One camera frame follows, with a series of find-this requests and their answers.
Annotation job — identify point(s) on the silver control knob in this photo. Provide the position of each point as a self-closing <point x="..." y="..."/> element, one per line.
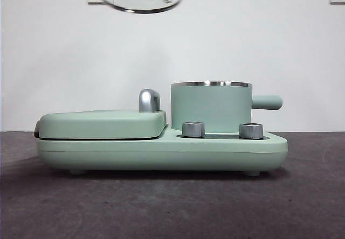
<point x="251" y="131"/>
<point x="193" y="130"/>

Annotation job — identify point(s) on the mint green breakfast machine base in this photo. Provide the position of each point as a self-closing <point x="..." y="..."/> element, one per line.
<point x="161" y="153"/>

